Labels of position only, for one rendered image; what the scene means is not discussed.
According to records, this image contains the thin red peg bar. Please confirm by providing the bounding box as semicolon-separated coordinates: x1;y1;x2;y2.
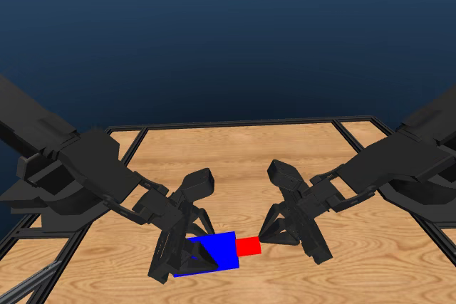
234;236;262;258

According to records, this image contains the blue hollow socket block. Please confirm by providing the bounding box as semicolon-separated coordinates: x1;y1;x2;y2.
172;231;241;278

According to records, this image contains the black table frame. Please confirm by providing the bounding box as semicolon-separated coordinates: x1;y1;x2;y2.
0;115;456;304

